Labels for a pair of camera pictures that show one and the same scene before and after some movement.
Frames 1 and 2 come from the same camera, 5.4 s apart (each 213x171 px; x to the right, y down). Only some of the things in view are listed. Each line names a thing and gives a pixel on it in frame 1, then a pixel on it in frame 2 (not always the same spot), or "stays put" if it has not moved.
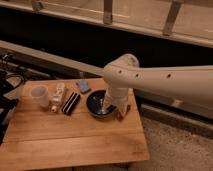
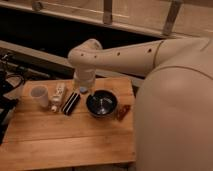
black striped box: (70, 103) stays put
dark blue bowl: (95, 105) stays put
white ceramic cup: (41, 94) stays put
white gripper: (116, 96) → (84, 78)
